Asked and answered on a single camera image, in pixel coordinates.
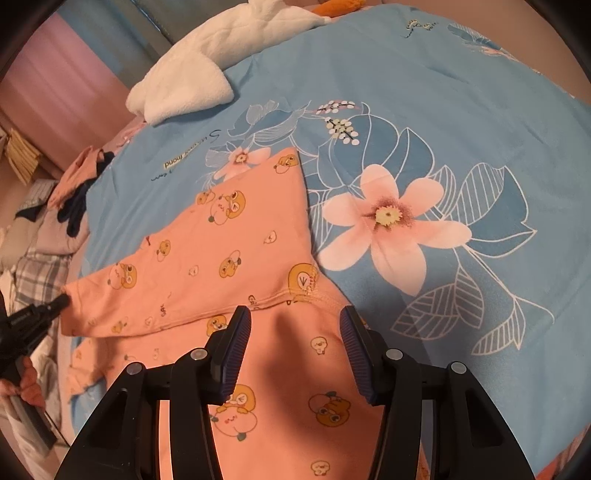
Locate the pink and blue curtains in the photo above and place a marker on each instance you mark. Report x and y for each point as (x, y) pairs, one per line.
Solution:
(66, 88)

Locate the mauve pillow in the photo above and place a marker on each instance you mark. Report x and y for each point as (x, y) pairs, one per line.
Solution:
(52, 237)

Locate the blue floral bed sheet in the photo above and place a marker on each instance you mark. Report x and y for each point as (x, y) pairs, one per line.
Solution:
(448, 190)

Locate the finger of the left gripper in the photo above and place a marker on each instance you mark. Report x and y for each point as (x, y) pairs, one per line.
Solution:
(56, 306)

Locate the orange bear print shirt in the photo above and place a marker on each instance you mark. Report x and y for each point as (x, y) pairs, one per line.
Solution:
(295, 412)

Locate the pink folded garment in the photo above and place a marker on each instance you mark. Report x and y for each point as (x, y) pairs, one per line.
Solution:
(124, 136)

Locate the person left hand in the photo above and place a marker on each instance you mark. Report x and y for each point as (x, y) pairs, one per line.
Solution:
(28, 390)

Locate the striped grey cushion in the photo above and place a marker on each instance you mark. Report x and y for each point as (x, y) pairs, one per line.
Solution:
(36, 199)

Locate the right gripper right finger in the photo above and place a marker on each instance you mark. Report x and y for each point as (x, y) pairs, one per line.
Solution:
(471, 438)

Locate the grey plaid pillow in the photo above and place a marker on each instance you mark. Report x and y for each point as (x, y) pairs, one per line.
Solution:
(39, 278)

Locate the white goose plush toy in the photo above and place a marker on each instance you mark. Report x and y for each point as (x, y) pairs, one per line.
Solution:
(189, 76)

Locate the folded orange clothes pile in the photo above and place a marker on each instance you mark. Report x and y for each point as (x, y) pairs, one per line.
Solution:
(83, 168)

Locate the dark navy clothes pile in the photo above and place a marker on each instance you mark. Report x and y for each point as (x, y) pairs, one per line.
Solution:
(74, 207)

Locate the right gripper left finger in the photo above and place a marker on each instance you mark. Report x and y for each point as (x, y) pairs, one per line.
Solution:
(120, 440)

